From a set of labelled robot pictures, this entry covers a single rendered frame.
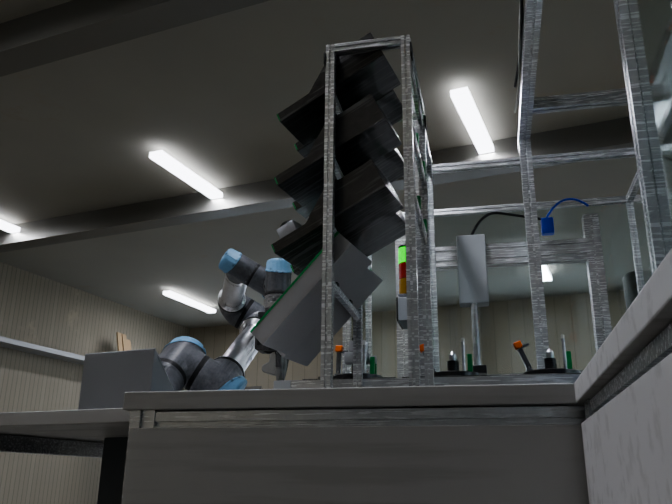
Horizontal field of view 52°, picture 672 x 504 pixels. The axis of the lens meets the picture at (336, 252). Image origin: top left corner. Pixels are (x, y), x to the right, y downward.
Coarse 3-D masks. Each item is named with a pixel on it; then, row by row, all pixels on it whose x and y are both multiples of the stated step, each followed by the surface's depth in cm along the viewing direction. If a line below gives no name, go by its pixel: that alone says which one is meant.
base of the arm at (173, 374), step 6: (162, 360) 199; (168, 360) 199; (168, 366) 197; (174, 366) 198; (168, 372) 194; (174, 372) 196; (180, 372) 199; (174, 378) 195; (180, 378) 198; (174, 384) 193; (180, 384) 197; (180, 390) 196
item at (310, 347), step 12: (360, 276) 159; (372, 276) 163; (360, 288) 163; (372, 288) 167; (360, 300) 167; (336, 312) 162; (348, 312) 166; (336, 324) 166; (312, 336) 161; (300, 348) 161; (312, 348) 165; (300, 360) 165
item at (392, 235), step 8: (392, 216) 160; (400, 216) 164; (384, 224) 161; (392, 224) 163; (400, 224) 165; (368, 232) 162; (376, 232) 163; (384, 232) 165; (392, 232) 166; (400, 232) 168; (352, 240) 162; (360, 240) 163; (368, 240) 165; (376, 240) 167; (384, 240) 168; (392, 240) 170; (360, 248) 167; (368, 248) 168; (376, 248) 170; (296, 272) 164
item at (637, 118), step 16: (624, 0) 106; (624, 16) 105; (624, 32) 104; (624, 48) 104; (624, 64) 105; (640, 96) 101; (640, 112) 100; (640, 128) 99; (640, 144) 98; (640, 160) 98; (640, 176) 99; (656, 208) 95; (656, 224) 94; (656, 240) 94; (656, 256) 93
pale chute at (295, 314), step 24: (336, 240) 145; (312, 264) 145; (336, 264) 144; (360, 264) 151; (288, 288) 146; (312, 288) 144; (288, 312) 144; (312, 312) 150; (264, 336) 145; (288, 336) 149
